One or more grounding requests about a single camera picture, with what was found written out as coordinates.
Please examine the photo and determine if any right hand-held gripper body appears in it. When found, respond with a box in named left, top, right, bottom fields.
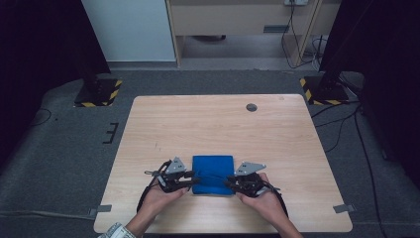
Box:
left=233, top=161, right=267, bottom=198

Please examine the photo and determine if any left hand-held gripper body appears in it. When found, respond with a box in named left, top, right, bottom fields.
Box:
left=157, top=156, right=191, bottom=194

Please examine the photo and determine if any blue towel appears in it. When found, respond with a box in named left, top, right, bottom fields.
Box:
left=191, top=154, right=236, bottom=196

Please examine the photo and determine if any person's left hand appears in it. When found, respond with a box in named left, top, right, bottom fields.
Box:
left=138, top=185, right=190, bottom=224

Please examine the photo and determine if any person's right hand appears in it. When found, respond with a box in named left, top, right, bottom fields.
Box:
left=235, top=173, right=288, bottom=226

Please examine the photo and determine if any grey tape piece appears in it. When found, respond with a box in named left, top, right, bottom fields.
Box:
left=332, top=203, right=358, bottom=214
left=87, top=204, right=113, bottom=218

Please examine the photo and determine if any patterned shirt sleeve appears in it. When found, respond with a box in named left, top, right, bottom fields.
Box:
left=97, top=221, right=137, bottom=238

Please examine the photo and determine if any black yellow striped stand base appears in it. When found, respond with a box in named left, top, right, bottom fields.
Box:
left=73, top=77, right=124, bottom=108
left=299, top=75, right=351, bottom=106

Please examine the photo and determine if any grey label on desk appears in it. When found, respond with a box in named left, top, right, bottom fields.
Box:
left=262, top=24, right=290, bottom=35

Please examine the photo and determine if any white cabinet panel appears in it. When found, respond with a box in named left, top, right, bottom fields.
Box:
left=80, top=0, right=176, bottom=62

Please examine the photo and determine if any light wooden desk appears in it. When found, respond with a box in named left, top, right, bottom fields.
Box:
left=164, top=0, right=343, bottom=69

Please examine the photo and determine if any black curtain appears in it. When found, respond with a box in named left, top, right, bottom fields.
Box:
left=0, top=0, right=112, bottom=167
left=318, top=0, right=420, bottom=187

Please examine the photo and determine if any left hand-held gripper cable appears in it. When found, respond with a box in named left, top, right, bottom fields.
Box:
left=136, top=160, right=173, bottom=213

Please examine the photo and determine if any hand-held gripper cable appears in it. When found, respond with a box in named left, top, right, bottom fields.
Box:
left=136, top=160, right=173, bottom=213
left=262, top=182, right=289, bottom=219

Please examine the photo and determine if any right hand-held gripper cable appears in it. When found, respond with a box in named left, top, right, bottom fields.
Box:
left=262, top=182, right=289, bottom=219

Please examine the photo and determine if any long black floor cable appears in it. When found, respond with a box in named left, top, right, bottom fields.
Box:
left=353, top=107, right=389, bottom=238

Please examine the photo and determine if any grey floor cable strip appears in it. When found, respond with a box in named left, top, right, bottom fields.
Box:
left=0, top=210, right=97, bottom=221

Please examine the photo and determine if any thin black looped floor cable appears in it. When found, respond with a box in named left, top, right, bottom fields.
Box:
left=27, top=107, right=53, bottom=129

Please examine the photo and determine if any black hanging power cable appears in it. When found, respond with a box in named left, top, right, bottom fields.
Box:
left=279, top=2, right=320, bottom=70

